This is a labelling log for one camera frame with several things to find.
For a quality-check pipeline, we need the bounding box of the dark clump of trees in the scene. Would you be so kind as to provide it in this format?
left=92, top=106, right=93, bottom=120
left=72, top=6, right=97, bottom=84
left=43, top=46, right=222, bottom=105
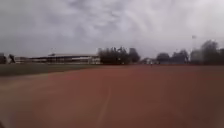
left=97, top=46, right=141, bottom=66

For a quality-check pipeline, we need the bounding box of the red running track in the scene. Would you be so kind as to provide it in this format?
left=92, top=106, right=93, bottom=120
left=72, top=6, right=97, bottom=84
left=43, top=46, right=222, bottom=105
left=0, top=64, right=224, bottom=128

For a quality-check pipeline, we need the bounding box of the long low grandstand building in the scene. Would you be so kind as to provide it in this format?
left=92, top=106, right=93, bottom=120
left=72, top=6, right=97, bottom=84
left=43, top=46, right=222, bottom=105
left=14, top=52, right=101, bottom=65

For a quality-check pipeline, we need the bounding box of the green grass field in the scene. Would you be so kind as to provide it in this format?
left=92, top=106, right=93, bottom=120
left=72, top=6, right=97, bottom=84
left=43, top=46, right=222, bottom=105
left=0, top=63, right=102, bottom=77

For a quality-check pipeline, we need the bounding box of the floodlight pole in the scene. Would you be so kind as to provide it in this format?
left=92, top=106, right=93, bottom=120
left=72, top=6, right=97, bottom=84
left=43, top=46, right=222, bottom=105
left=191, top=34, right=198, bottom=52

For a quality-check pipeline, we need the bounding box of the row of trees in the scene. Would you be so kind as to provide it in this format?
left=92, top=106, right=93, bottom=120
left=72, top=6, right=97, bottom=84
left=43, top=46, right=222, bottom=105
left=155, top=39, right=224, bottom=66

